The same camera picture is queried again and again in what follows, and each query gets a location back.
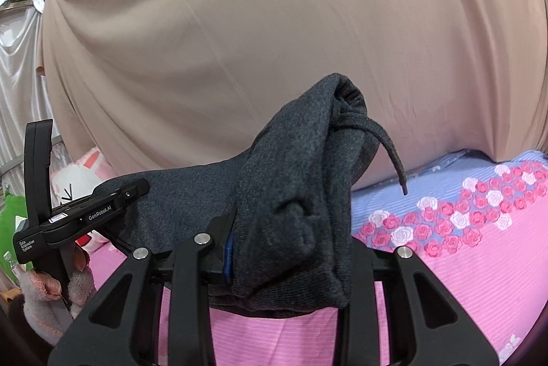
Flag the dark grey pants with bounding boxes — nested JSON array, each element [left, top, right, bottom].
[[98, 74, 403, 318]]

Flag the left hand grey glove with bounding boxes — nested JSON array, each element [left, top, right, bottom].
[[8, 245, 97, 349]]

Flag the green white pillow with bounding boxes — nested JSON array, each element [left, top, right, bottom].
[[0, 190, 27, 278]]

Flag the white cartoon face pillow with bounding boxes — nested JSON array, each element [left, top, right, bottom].
[[48, 147, 119, 256]]

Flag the pink floral bed sheet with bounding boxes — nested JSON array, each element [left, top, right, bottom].
[[91, 149, 548, 366]]

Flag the white silver curtain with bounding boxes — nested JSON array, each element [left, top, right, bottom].
[[1, 2, 53, 195]]

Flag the beige curtain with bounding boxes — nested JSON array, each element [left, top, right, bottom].
[[42, 0, 547, 174]]

